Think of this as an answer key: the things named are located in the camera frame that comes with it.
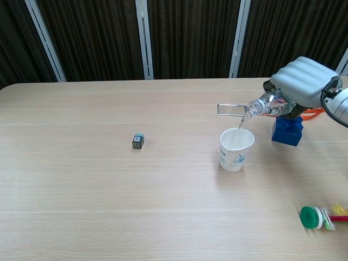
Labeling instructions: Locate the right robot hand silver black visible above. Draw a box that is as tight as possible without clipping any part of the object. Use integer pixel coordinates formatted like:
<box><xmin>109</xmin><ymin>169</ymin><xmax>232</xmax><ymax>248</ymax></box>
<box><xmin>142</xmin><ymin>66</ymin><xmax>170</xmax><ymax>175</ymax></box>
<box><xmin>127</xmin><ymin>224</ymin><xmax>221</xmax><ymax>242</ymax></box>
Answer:
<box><xmin>262</xmin><ymin>56</ymin><xmax>342</xmax><ymax>119</ymax></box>

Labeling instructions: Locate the transparent water bottle green label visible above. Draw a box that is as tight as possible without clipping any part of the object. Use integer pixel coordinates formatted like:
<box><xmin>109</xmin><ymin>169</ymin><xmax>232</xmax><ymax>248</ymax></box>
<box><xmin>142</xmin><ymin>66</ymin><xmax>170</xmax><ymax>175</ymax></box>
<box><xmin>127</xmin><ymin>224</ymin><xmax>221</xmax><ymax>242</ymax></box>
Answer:
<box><xmin>245</xmin><ymin>90</ymin><xmax>296</xmax><ymax>119</ymax></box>

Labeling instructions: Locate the small white paper cup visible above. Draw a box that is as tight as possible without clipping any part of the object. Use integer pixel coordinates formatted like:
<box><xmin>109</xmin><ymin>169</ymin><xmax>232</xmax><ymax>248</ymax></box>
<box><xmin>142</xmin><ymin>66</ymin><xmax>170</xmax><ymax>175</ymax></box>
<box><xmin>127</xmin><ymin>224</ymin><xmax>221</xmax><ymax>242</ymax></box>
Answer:
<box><xmin>219</xmin><ymin>127</ymin><xmax>256</xmax><ymax>173</ymax></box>

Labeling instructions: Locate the blue toy building block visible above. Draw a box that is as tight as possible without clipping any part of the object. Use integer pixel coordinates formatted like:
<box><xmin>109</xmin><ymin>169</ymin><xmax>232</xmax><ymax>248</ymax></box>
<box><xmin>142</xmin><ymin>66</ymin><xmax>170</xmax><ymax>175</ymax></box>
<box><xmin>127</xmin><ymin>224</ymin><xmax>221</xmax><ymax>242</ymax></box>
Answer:
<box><xmin>271</xmin><ymin>115</ymin><xmax>305</xmax><ymax>148</ymax></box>

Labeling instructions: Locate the clear badge holder metal clasp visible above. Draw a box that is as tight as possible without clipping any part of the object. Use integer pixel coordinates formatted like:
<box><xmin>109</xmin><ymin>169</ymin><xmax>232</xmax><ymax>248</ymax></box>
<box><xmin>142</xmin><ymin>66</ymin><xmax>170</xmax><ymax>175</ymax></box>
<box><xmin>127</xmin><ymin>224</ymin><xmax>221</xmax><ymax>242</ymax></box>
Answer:
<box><xmin>216</xmin><ymin>103</ymin><xmax>249</xmax><ymax>117</ymax></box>

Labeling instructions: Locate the green and white toy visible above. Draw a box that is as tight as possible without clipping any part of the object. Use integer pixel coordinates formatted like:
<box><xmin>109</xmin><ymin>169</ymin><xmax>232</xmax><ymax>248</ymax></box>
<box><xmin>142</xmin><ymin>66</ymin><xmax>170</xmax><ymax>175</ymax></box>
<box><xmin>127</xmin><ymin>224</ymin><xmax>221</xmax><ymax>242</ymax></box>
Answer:
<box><xmin>299</xmin><ymin>201</ymin><xmax>348</xmax><ymax>232</ymax></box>

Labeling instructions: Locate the small grey teal cube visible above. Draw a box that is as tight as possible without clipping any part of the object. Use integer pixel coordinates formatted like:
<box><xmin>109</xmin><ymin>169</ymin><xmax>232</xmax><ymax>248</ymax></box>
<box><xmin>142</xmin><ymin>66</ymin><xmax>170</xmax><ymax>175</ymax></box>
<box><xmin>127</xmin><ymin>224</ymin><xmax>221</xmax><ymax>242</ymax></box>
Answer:
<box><xmin>132</xmin><ymin>132</ymin><xmax>145</xmax><ymax>150</ymax></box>

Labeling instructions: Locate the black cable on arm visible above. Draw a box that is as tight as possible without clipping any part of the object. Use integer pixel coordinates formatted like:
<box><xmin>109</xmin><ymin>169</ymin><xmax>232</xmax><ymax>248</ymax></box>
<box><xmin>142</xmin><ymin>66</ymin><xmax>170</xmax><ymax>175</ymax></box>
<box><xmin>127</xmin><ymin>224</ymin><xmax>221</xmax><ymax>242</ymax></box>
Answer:
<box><xmin>320</xmin><ymin>77</ymin><xmax>342</xmax><ymax>115</ymax></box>

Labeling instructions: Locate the orange lanyard strap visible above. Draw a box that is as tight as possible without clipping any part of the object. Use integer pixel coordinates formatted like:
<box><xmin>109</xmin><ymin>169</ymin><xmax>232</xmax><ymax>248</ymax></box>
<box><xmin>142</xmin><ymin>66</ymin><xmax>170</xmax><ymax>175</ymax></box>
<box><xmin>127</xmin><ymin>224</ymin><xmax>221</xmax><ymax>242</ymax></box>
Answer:
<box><xmin>260</xmin><ymin>108</ymin><xmax>327</xmax><ymax>122</ymax></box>

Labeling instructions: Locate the silver partition post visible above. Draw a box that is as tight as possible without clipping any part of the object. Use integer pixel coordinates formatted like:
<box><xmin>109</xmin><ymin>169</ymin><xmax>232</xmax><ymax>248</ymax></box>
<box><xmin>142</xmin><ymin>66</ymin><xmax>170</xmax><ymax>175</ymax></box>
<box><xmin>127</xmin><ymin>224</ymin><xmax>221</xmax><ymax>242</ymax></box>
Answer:
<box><xmin>24</xmin><ymin>0</ymin><xmax>67</xmax><ymax>82</ymax></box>
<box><xmin>229</xmin><ymin>0</ymin><xmax>252</xmax><ymax>79</ymax></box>
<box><xmin>335</xmin><ymin>47</ymin><xmax>348</xmax><ymax>77</ymax></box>
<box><xmin>135</xmin><ymin>0</ymin><xmax>155</xmax><ymax>80</ymax></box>

